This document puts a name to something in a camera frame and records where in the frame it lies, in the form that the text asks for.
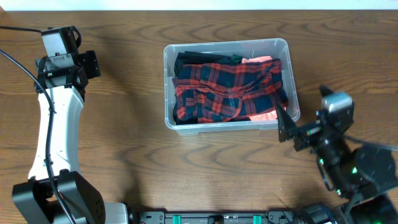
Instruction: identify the coral pink garment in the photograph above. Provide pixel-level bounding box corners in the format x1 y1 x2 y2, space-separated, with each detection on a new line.
241 55 277 121

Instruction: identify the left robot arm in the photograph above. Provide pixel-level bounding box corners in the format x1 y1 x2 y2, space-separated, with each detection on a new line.
12 50 130 223

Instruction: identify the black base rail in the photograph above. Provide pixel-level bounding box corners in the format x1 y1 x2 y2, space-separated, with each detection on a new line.
130 210 296 224

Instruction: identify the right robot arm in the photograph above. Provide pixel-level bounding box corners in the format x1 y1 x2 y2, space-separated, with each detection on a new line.
275 85 397 223

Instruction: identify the dark green garment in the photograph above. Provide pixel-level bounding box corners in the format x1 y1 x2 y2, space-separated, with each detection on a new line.
231 54 243 63

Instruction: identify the clear plastic storage bin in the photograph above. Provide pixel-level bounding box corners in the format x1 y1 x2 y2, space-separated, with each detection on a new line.
164 38 301 135

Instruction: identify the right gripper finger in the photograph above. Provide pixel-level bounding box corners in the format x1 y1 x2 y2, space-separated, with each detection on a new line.
275 103 298 142
319 85 333 96

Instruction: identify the red navy plaid shirt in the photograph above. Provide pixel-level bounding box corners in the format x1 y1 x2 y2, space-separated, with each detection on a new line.
172 59 289 124

